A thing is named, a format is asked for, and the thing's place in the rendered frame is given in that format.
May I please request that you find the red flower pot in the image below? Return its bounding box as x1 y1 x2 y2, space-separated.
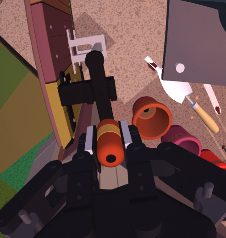
199 148 226 174

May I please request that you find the magenta flower pot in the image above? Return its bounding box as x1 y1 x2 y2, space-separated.
160 124 203 157

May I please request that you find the black bolt guide bracket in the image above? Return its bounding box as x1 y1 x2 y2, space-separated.
57 71 118 107

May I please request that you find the wooden handled white trowel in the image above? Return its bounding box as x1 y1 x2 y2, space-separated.
158 66 220 134

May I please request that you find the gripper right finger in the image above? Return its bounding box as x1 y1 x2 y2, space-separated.
118 119 226 204

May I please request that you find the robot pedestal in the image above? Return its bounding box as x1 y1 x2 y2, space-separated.
161 0 226 87

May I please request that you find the maroon wooden gate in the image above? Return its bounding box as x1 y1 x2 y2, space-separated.
23 0 99 151

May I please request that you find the white plant label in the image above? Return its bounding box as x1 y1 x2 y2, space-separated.
144 56 163 73
203 83 222 116

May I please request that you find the orange terracotta pot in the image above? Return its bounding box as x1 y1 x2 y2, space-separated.
131 96 173 141

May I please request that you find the black cane bolt orange grip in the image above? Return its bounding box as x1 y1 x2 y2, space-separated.
84 42 125 168

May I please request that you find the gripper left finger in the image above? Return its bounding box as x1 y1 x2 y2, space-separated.
0 125 102 228

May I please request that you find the white parking bracket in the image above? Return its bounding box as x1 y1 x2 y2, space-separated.
66 29 108 74

